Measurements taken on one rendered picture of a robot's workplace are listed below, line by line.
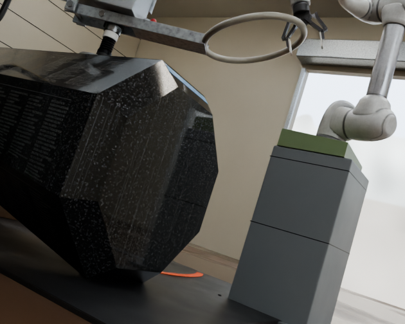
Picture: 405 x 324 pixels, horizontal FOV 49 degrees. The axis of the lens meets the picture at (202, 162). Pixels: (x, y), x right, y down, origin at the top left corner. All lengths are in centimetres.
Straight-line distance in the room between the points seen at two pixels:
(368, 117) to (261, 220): 70
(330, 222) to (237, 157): 515
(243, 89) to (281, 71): 70
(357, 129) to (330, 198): 38
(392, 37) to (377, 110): 38
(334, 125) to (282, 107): 482
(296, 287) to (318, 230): 27
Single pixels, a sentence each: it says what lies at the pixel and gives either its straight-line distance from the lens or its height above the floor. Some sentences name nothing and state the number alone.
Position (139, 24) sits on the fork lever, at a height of 109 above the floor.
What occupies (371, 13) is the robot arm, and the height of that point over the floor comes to 159.
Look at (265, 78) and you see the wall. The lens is 750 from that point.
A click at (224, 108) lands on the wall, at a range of 760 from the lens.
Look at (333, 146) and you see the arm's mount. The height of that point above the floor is 84.
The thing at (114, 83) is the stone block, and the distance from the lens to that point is 151.
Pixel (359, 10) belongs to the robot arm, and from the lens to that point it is 251.
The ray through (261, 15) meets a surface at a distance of 194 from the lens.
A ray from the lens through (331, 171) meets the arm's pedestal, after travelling 215.
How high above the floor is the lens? 30
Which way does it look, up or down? 8 degrees up
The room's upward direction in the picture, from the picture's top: 18 degrees clockwise
